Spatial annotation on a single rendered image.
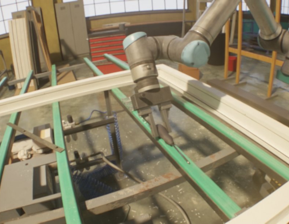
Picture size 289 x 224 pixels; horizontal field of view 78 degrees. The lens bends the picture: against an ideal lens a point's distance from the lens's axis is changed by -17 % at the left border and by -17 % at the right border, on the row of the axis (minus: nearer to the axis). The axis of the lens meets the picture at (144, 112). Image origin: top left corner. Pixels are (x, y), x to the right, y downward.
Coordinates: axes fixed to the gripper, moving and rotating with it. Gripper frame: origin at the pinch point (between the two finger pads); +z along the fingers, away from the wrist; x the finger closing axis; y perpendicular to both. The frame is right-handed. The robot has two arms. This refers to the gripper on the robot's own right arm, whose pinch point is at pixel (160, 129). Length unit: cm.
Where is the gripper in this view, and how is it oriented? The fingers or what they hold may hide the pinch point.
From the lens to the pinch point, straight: 71.7
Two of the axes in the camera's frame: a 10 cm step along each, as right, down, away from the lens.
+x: 9.1, -2.4, 3.3
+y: 3.1, -1.4, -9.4
